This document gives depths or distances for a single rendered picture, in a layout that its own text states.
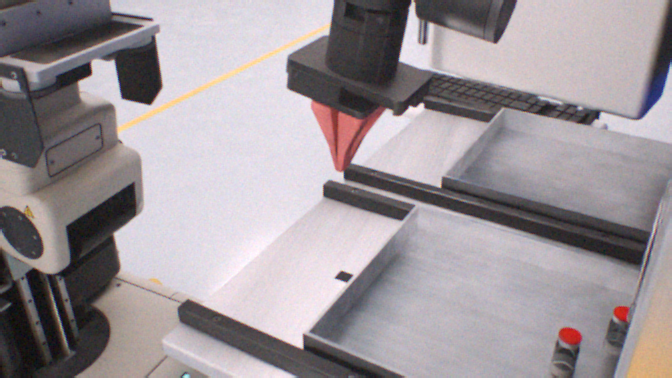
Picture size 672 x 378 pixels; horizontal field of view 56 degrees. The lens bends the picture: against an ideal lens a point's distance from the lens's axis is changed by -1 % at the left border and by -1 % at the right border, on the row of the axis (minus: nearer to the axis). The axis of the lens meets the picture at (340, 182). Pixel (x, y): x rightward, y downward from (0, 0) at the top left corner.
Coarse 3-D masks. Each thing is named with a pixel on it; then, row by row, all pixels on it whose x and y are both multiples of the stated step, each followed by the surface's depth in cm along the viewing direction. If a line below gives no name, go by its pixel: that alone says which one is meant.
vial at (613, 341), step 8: (616, 312) 60; (624, 312) 60; (616, 320) 60; (624, 320) 59; (608, 328) 61; (616, 328) 60; (624, 328) 60; (608, 336) 61; (616, 336) 60; (608, 344) 61; (616, 344) 61; (616, 352) 61
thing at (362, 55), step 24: (336, 0) 46; (336, 24) 47; (360, 24) 45; (384, 24) 45; (312, 48) 51; (336, 48) 47; (360, 48) 46; (384, 48) 46; (288, 72) 50; (312, 72) 49; (336, 72) 48; (360, 72) 47; (384, 72) 48; (408, 72) 50; (360, 96) 48; (384, 96) 46; (408, 96) 47
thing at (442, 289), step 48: (432, 240) 78; (480, 240) 76; (528, 240) 72; (384, 288) 70; (432, 288) 70; (480, 288) 70; (528, 288) 70; (576, 288) 70; (624, 288) 69; (336, 336) 64; (384, 336) 64; (432, 336) 64; (480, 336) 64; (528, 336) 64
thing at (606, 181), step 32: (512, 128) 104; (544, 128) 102; (576, 128) 99; (480, 160) 95; (512, 160) 95; (544, 160) 95; (576, 160) 95; (608, 160) 95; (640, 160) 95; (480, 192) 83; (512, 192) 87; (544, 192) 87; (576, 192) 87; (608, 192) 87; (640, 192) 87; (576, 224) 78; (608, 224) 76; (640, 224) 81
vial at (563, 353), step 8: (560, 344) 57; (568, 344) 57; (560, 352) 58; (568, 352) 57; (576, 352) 57; (552, 360) 59; (560, 360) 58; (568, 360) 57; (576, 360) 58; (552, 368) 59; (560, 368) 58; (568, 368) 58; (560, 376) 59; (568, 376) 59
